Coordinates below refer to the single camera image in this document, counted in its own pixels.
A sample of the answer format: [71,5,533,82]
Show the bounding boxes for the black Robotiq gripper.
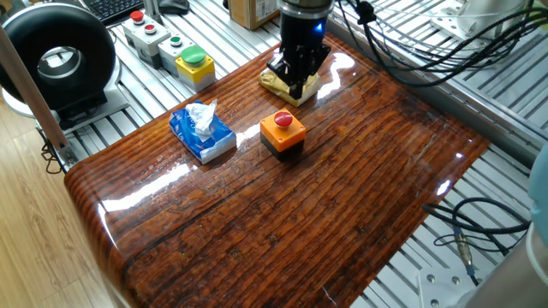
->
[266,10,333,101]

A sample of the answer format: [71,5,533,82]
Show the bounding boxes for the orange box with red button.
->
[259,109,307,162]

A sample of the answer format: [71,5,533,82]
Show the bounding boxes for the yellow box with green button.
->
[175,44,217,93]

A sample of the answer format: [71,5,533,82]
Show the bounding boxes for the grey box small green button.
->
[158,34,196,78]

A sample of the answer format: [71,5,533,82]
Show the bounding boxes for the gold tissue pack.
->
[258,68,322,108]

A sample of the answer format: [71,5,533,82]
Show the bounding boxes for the small brown cardboard box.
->
[227,0,282,32]

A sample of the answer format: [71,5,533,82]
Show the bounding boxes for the blue tissue pack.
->
[168,98,238,165]

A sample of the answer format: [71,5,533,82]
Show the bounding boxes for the black computer mouse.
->
[157,0,191,15]

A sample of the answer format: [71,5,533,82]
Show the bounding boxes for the glossy brown wooden board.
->
[63,33,491,308]

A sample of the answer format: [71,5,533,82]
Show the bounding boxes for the white mounting plate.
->
[429,0,530,42]

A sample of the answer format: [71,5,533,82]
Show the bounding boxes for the grey box two red buttons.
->
[121,9,173,69]

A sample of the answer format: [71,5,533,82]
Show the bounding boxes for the black keyboard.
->
[80,0,147,26]

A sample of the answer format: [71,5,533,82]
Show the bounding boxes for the white perforated corner plate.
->
[416,266,477,308]

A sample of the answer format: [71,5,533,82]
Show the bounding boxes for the black cable clip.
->
[355,1,377,26]

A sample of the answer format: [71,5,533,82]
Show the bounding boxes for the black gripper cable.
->
[333,0,548,89]

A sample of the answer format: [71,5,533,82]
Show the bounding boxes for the black ring-shaped device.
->
[0,3,118,130]

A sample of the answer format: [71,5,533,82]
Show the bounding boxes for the black coiled cable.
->
[421,197,533,258]

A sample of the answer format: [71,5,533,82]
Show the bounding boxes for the silver cable plug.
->
[452,226,480,287]

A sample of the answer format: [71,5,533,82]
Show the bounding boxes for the thin black cable loop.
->
[39,139,66,175]

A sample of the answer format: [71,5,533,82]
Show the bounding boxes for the aluminium support post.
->
[0,24,80,169]

